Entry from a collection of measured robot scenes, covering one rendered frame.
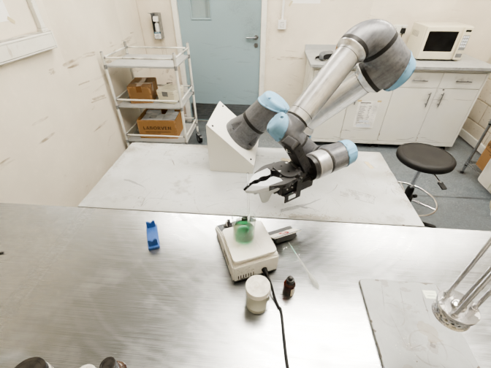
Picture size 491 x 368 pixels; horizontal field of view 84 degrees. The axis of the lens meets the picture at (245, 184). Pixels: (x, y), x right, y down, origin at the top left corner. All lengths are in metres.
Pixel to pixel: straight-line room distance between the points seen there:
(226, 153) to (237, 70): 2.49
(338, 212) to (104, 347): 0.77
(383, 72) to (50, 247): 1.15
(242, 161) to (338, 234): 0.46
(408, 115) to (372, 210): 2.40
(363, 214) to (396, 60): 0.49
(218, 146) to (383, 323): 0.78
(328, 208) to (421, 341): 0.46
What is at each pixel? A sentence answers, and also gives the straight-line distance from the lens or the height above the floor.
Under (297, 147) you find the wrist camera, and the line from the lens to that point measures 0.65.
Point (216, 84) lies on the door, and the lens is 3.61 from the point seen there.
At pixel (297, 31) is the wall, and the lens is 3.45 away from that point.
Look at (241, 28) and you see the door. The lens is 3.44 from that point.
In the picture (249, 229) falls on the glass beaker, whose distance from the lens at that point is 0.70.
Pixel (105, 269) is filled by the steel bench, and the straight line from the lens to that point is 0.89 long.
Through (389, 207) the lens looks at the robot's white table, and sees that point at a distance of 1.10.
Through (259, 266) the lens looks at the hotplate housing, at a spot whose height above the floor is 0.94.
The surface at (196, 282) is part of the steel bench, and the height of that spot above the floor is 0.90.
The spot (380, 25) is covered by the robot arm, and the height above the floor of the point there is 1.45.
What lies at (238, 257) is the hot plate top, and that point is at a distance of 0.72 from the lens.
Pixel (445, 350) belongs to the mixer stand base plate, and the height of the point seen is 0.91.
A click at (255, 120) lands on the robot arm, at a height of 1.11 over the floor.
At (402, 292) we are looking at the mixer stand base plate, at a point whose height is 0.91.
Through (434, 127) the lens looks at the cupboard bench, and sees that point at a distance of 3.57.
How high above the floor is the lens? 1.55
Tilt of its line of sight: 37 degrees down
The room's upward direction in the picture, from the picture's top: straight up
